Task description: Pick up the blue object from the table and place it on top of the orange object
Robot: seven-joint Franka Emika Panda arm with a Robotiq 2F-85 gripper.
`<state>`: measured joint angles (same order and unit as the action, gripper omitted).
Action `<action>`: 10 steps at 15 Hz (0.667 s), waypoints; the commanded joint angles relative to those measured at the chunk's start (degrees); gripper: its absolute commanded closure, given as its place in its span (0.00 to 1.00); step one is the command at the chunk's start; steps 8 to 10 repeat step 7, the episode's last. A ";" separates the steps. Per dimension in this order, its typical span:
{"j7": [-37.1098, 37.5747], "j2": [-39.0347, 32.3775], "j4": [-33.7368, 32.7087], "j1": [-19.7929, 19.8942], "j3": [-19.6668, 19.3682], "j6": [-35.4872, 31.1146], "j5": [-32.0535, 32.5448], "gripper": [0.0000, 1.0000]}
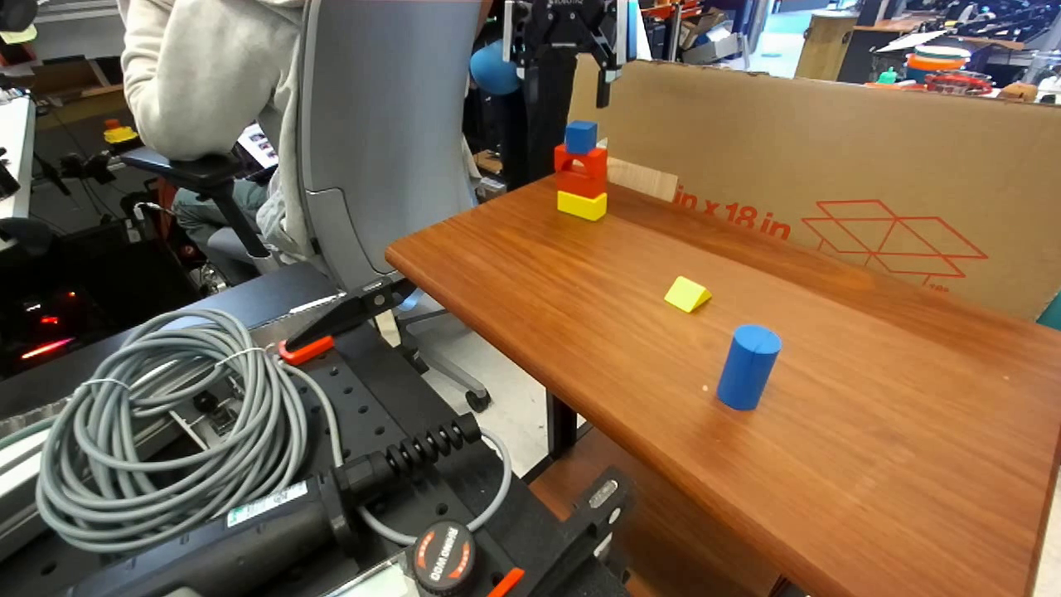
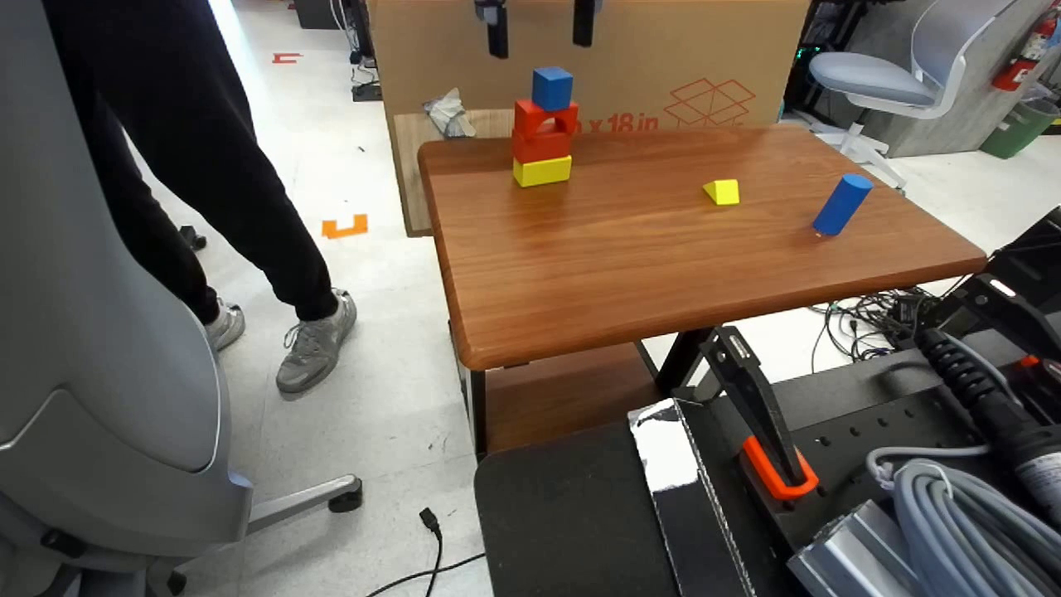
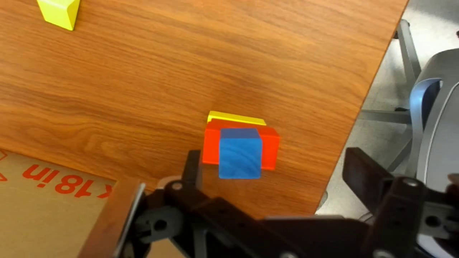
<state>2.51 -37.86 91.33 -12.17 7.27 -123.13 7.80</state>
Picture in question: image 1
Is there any blue cube block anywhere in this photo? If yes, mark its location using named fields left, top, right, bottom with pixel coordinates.
left=559, top=116, right=604, bottom=160

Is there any yellow rectangular block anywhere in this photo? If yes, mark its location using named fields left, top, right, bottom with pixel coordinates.
left=552, top=184, right=613, bottom=225

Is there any orange arch block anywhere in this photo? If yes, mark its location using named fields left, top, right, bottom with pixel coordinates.
left=549, top=142, right=613, bottom=202

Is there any yellow wedge block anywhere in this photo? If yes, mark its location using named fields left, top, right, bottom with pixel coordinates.
left=661, top=273, right=717, bottom=317

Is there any blue cylinder block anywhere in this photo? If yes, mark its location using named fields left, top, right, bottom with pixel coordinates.
left=712, top=323, right=786, bottom=414

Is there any grey office chair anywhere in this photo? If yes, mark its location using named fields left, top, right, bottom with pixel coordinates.
left=163, top=0, right=492, bottom=298

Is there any blue round cushion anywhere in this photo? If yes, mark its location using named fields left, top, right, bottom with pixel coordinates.
left=466, top=44, right=523, bottom=102

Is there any large cardboard box red print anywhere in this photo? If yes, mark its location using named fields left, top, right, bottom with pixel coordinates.
left=567, top=61, right=1061, bottom=333

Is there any small brown cardboard box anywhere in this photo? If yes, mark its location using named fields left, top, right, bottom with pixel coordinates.
left=793, top=9, right=862, bottom=83

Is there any person in dark trousers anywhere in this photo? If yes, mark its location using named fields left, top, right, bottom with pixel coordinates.
left=116, top=0, right=311, bottom=263

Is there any thick black ribbed cable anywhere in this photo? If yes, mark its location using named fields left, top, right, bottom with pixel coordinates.
left=330, top=412, right=492, bottom=504

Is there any black clamp orange handle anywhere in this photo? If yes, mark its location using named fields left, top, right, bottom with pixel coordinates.
left=273, top=287, right=390, bottom=371

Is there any round black knob orange ring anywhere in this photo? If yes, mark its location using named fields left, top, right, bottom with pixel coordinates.
left=401, top=516, right=482, bottom=597

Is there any grey coiled cable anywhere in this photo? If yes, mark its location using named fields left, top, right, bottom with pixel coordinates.
left=32, top=306, right=342, bottom=558

